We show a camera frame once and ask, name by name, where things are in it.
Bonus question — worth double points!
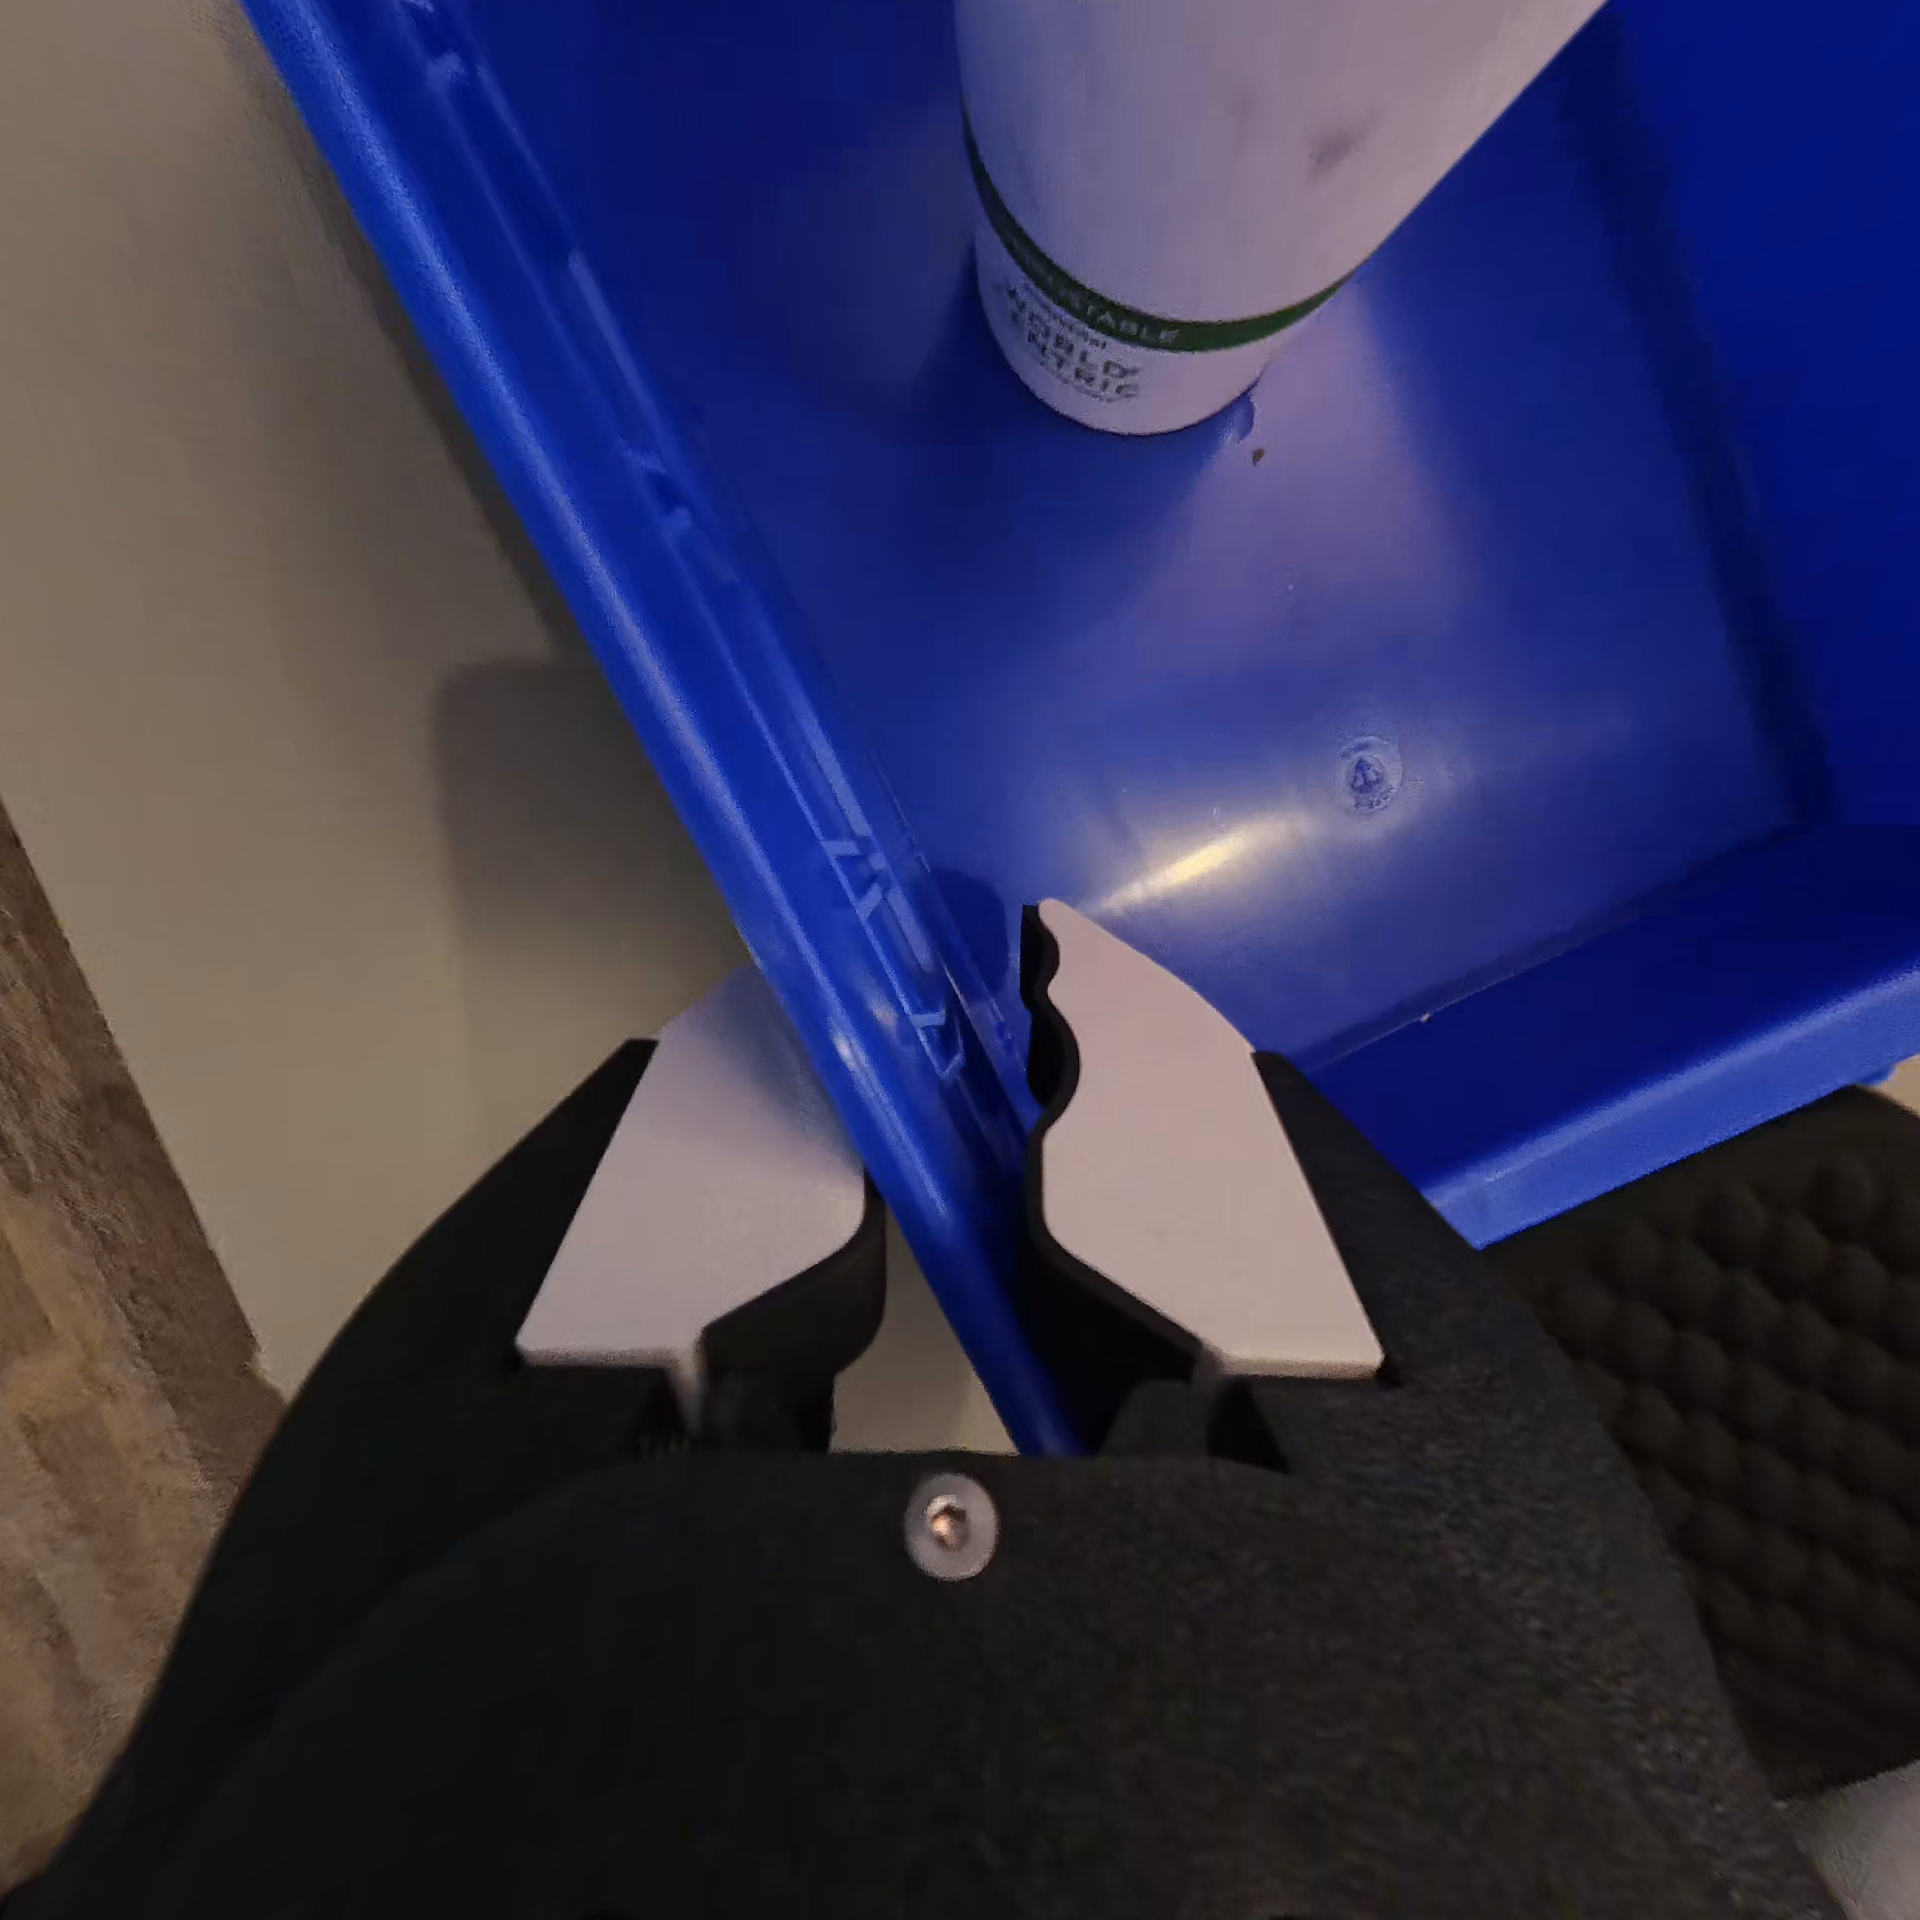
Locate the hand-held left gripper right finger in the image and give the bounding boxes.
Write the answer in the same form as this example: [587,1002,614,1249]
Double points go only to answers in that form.
[1022,899,1387,1416]

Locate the black wrist rest pad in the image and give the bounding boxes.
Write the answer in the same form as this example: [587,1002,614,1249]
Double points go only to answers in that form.
[1495,1080,1920,1795]

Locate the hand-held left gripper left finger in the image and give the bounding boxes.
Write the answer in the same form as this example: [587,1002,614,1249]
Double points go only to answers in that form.
[517,967,893,1411]

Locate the white paper cup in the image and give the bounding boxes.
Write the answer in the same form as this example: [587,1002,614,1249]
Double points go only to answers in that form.
[955,0,1606,440]

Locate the blue plastic bin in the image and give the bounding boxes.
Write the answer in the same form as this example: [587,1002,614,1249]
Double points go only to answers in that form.
[239,0,1920,1453]

